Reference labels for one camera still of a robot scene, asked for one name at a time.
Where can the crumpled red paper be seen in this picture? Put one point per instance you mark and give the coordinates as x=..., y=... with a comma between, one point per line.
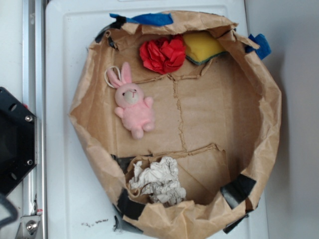
x=163, y=55

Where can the metal corner bracket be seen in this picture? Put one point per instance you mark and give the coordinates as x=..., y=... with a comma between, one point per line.
x=28, y=227

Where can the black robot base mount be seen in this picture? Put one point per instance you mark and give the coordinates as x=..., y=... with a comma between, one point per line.
x=17, y=141

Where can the aluminium frame rail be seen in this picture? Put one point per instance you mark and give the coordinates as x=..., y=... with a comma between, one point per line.
x=33, y=96

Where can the pink plush bunny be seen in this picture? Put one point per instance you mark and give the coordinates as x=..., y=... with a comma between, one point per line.
x=133, y=108

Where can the black tape strip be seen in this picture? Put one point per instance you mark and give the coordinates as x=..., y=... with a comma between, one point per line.
x=237, y=190
x=128, y=207

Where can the brown paper bag enclosure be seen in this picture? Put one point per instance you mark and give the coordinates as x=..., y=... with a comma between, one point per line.
x=218, y=120

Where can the blue tape piece top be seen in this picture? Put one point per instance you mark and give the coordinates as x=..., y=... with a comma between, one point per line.
x=156, y=19

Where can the blue tape piece right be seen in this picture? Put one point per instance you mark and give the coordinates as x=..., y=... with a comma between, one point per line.
x=264, y=49

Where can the white plastic tray board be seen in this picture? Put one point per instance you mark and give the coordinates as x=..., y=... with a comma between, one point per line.
x=77, y=206

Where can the yellow green sponge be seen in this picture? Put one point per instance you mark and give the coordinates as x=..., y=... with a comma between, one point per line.
x=201, y=46

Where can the black tape strip lower right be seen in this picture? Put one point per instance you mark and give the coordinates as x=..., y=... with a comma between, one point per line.
x=237, y=190

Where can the blue tape piece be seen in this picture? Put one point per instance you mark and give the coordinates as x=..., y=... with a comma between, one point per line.
x=264, y=49
x=156, y=19

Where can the crumpled white paper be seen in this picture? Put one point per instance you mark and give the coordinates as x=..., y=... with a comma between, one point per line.
x=159, y=181

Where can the black tape strip lower left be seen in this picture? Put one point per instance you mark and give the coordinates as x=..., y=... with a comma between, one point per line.
x=128, y=207

